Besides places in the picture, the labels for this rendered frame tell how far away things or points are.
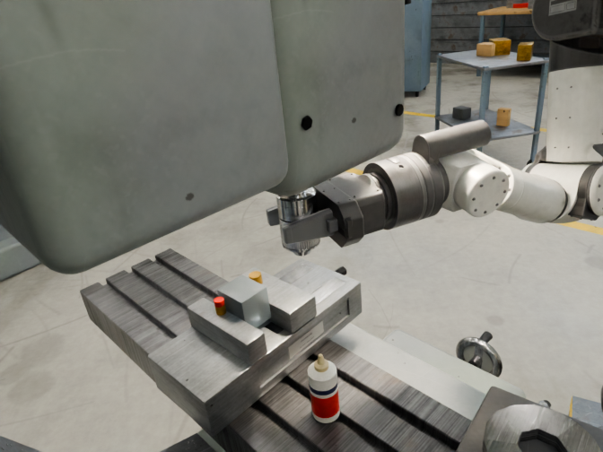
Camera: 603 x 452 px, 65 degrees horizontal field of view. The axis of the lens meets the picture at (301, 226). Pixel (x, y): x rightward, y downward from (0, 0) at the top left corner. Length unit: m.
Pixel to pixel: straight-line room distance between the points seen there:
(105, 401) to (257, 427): 1.59
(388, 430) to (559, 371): 1.58
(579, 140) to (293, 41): 0.57
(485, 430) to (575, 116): 0.54
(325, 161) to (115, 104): 0.20
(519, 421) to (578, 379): 1.76
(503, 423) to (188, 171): 0.34
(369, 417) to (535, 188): 0.40
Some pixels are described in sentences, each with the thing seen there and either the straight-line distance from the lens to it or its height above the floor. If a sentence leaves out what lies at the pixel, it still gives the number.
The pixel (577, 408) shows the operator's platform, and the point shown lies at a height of 0.40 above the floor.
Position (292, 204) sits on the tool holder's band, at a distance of 0.53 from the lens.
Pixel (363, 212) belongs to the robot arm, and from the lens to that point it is 0.55.
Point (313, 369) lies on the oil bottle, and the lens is 0.67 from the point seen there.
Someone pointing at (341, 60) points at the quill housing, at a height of 1.42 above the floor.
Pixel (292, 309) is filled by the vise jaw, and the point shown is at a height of 1.04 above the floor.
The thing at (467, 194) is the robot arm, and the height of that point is 1.24.
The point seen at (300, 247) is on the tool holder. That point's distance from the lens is 0.56.
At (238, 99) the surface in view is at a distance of 0.33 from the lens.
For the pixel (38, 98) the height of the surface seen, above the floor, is 1.44.
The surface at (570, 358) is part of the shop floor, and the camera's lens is 2.32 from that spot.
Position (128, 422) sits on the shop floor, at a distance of 2.15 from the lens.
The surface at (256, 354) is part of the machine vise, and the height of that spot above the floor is 1.01.
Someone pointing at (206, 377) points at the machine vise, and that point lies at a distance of 0.72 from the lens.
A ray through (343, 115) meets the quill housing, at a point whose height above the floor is 1.37.
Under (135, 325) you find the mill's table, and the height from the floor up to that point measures 0.93.
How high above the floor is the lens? 1.48
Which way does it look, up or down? 27 degrees down
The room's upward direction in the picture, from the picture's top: 6 degrees counter-clockwise
